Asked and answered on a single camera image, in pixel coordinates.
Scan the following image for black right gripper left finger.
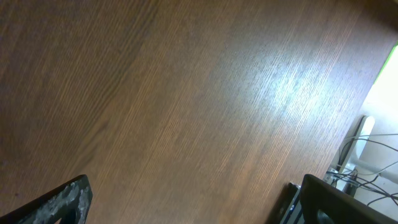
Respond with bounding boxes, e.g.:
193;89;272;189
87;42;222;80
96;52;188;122
1;174;93;224

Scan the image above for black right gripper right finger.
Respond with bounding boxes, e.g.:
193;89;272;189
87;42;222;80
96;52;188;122
300;174;397;224

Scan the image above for tangled floor cables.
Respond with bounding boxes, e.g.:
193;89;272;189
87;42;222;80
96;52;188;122
325;133;398;207

